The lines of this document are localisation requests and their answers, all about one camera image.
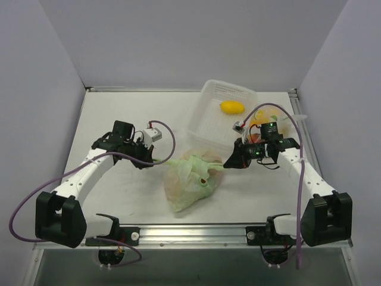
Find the green avocado print plastic bag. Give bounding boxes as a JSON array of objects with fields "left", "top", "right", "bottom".
[{"left": 164, "top": 148, "right": 224, "bottom": 213}]

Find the white plastic basket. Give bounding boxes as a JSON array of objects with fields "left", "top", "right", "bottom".
[{"left": 186, "top": 79, "right": 258, "bottom": 150}]

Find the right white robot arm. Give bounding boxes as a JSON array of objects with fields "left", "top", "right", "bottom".
[{"left": 224, "top": 122, "right": 352, "bottom": 247}]

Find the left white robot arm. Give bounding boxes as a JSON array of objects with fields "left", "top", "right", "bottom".
[{"left": 35, "top": 120, "right": 162, "bottom": 248}]

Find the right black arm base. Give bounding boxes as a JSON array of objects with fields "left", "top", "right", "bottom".
[{"left": 245, "top": 225, "right": 296, "bottom": 247}]

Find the tied clear bag of fruits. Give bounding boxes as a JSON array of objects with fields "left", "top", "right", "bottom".
[{"left": 246, "top": 105, "right": 298, "bottom": 143}]

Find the yellow fake mango back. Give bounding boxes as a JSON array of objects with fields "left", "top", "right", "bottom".
[{"left": 220, "top": 101, "right": 245, "bottom": 115}]

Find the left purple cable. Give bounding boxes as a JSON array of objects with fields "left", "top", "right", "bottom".
[{"left": 8, "top": 119, "right": 176, "bottom": 266}]

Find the purple cable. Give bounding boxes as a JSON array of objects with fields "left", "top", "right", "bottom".
[
  {"left": 8, "top": 119, "right": 176, "bottom": 266},
  {"left": 238, "top": 102, "right": 306, "bottom": 270}
]

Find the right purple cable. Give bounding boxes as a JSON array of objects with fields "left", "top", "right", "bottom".
[{"left": 238, "top": 102, "right": 306, "bottom": 270}]

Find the aluminium right rail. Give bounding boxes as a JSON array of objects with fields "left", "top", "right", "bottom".
[{"left": 288, "top": 88, "right": 340, "bottom": 223}]

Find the aluminium rail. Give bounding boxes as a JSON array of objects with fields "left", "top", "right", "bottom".
[
  {"left": 288, "top": 88, "right": 340, "bottom": 223},
  {"left": 34, "top": 221, "right": 354, "bottom": 250}
]

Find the aluminium front rail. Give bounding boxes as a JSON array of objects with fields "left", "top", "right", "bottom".
[{"left": 34, "top": 221, "right": 354, "bottom": 250}]

